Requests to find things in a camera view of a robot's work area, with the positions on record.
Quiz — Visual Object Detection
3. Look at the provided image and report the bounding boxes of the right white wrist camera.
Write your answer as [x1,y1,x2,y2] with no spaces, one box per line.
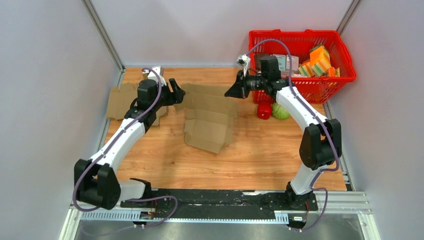
[236,54,251,77]

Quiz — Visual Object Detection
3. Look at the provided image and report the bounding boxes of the orange green striped sponge stack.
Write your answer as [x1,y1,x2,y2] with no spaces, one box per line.
[298,44,341,78]

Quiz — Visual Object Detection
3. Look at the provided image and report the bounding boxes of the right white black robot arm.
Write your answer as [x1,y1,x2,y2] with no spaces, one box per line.
[224,54,342,210]

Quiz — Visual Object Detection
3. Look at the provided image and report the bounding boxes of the grey small carton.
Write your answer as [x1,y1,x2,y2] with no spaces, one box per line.
[286,55,299,74]

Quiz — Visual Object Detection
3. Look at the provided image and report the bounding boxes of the red plastic shopping basket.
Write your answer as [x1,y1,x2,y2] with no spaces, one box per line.
[248,29,358,105]

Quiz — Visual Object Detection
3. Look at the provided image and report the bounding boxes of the aluminium frame rail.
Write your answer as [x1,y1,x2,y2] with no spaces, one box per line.
[59,188,381,240]

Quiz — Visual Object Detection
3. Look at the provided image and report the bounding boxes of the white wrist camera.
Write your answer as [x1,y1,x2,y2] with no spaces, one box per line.
[147,65,167,86]
[236,54,251,77]

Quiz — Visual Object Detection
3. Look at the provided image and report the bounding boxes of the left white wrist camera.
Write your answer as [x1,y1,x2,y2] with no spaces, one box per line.
[147,65,167,86]

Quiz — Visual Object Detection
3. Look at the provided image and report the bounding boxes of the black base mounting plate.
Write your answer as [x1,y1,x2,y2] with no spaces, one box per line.
[119,188,319,220]

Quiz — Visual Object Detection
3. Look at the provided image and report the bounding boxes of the red toy pepper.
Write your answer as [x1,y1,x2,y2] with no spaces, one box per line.
[257,101,273,120]

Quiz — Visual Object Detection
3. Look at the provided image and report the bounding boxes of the flat unfolded cardboard sheet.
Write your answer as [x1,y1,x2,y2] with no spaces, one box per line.
[106,79,168,128]

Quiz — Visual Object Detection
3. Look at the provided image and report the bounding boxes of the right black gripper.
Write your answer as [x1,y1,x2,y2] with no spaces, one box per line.
[225,69,267,99]

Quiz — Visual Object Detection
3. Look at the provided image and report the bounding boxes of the teal small carton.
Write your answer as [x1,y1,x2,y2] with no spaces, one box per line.
[273,54,287,71]

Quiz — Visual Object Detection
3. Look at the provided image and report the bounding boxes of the brown cardboard paper box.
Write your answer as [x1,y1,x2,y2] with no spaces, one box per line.
[174,83,238,154]

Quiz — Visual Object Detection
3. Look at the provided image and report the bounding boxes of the green toy cabbage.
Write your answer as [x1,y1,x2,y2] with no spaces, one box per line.
[271,102,291,120]

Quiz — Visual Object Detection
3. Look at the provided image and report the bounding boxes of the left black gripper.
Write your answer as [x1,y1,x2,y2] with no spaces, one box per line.
[151,78,187,111]

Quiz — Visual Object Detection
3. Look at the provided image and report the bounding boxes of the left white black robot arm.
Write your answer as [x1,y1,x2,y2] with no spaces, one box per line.
[72,78,185,211]

